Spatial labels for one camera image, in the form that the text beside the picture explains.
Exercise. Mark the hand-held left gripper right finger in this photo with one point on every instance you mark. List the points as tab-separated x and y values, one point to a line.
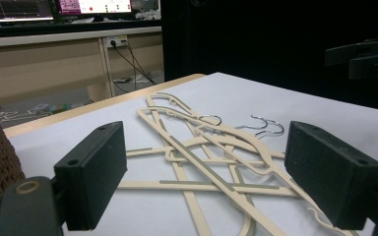
331	177

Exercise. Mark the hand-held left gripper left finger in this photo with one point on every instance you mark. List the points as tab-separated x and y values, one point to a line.
92	177

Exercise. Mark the cream plastic clothes hanger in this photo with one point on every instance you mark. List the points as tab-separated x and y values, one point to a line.
193	209
210	170
197	187

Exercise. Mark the colourful plastic bits on floor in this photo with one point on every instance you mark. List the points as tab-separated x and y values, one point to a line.
59	108

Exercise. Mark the dark curtain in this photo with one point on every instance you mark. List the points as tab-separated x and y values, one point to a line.
259	39

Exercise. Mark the white table cover sheet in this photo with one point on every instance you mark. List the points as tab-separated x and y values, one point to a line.
242	95

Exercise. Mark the beige desk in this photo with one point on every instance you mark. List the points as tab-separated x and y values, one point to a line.
46	36

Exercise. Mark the computer monitor with bright screen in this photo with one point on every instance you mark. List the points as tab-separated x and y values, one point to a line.
95	6

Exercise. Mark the white clutter on desk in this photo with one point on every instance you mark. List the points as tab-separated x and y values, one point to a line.
148	14

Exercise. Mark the computer monitor with dark screen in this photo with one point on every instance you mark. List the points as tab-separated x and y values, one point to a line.
13	10

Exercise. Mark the white wall power socket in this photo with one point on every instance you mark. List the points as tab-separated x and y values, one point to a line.
116	41

